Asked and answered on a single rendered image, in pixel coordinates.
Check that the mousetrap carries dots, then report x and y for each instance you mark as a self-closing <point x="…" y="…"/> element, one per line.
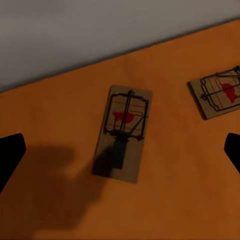
<point x="122" y="138"/>
<point x="219" y="93"/>

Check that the cabinet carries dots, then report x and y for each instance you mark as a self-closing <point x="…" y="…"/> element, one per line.
<point x="187" y="188"/>

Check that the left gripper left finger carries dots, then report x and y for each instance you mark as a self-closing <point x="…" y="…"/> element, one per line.
<point x="12" y="150"/>

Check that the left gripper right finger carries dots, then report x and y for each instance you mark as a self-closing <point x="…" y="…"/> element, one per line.
<point x="232" y="149"/>

